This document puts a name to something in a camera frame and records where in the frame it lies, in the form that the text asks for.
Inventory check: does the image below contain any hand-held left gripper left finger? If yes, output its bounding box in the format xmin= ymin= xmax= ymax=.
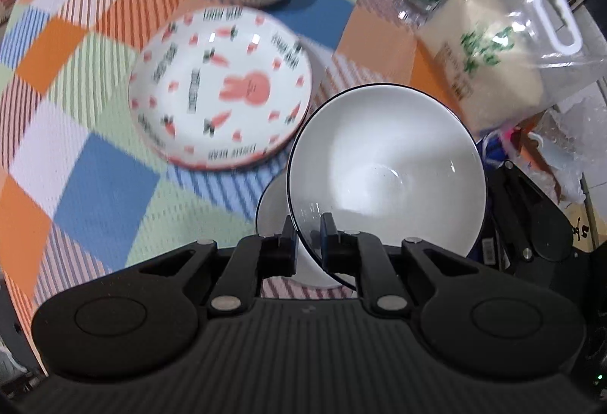
xmin=128 ymin=216 xmax=299 ymax=317

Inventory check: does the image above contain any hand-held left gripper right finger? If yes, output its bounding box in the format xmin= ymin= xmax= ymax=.
xmin=320 ymin=212 xmax=480 ymax=317

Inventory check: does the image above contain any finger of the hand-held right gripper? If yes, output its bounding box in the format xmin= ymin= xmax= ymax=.
xmin=486 ymin=162 xmax=551 ymax=235

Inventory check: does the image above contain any brown cardboard box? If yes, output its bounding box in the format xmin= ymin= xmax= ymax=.
xmin=562 ymin=201 xmax=599 ymax=254

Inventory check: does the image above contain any blue bag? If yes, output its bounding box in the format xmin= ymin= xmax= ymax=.
xmin=479 ymin=132 xmax=510 ymax=168

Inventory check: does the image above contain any clear plastic packaging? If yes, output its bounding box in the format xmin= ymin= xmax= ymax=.
xmin=536 ymin=94 xmax=607 ymax=206

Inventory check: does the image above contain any clear bag of rice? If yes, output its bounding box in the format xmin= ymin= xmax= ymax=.
xmin=416 ymin=0 xmax=607 ymax=137

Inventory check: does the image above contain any white plate with bunny print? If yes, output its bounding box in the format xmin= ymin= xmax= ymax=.
xmin=128 ymin=5 xmax=315 ymax=171

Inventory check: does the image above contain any colourful patchwork tablecloth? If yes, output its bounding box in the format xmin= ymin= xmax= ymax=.
xmin=0 ymin=0 xmax=480 ymax=377

